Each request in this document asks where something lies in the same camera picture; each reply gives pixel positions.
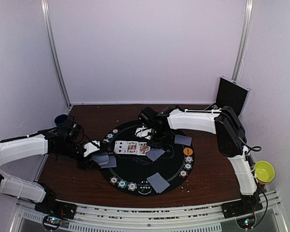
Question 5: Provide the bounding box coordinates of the dealt playing card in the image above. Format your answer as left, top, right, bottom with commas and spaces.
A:
101, 156, 117, 169
174, 134, 192, 146
146, 173, 170, 193

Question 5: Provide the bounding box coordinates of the face-up three of spades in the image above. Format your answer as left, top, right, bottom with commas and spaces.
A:
114, 141, 128, 154

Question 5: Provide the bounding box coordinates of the face-down burn card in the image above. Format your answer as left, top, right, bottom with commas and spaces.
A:
146, 148, 165, 161

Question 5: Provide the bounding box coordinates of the green-white single poker chip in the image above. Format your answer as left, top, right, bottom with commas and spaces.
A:
106, 133, 115, 140

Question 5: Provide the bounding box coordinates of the black round poker mat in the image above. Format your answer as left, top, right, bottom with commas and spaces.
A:
100, 130, 194, 196

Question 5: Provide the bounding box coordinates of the face-up red card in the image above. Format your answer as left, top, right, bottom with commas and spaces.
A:
127, 141, 138, 155

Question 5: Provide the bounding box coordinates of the aluminium front rail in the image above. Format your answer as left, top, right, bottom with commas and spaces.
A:
8, 190, 290, 232

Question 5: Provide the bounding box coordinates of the dark blue ceramic mug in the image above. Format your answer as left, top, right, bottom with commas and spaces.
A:
54, 114, 69, 127

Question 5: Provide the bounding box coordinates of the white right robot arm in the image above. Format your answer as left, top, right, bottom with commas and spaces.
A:
138, 106, 260, 214

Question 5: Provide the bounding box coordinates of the aluminium poker chip case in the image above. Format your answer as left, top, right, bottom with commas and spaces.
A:
205, 76, 250, 117

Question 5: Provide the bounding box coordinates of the orange round dealer button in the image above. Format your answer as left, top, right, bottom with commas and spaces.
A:
183, 147, 193, 156

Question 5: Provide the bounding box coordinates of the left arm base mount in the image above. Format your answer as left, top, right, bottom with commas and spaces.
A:
34, 201, 77, 219

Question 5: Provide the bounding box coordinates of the blue-backed playing card deck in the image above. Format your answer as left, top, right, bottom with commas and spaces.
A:
91, 152, 109, 166

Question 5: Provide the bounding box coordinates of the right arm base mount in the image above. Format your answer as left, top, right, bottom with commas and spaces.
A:
221, 200, 263, 218

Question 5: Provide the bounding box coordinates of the yellow-green plastic bowl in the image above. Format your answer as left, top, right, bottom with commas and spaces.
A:
255, 160, 275, 183

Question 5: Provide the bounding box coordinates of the face-up queen of spades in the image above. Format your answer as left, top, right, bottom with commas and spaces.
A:
137, 142, 150, 155

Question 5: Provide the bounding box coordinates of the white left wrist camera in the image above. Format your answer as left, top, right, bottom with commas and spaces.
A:
83, 140, 100, 157

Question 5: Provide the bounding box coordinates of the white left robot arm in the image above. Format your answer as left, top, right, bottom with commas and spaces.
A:
0, 119, 106, 215

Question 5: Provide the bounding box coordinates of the aluminium left corner post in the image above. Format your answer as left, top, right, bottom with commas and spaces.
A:
41, 0, 72, 109

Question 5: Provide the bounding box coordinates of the aluminium right corner post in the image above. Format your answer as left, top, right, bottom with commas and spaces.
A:
232, 0, 255, 83

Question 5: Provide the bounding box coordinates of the aluminium corner post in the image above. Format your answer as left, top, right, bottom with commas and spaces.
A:
41, 0, 72, 109
232, 0, 255, 83

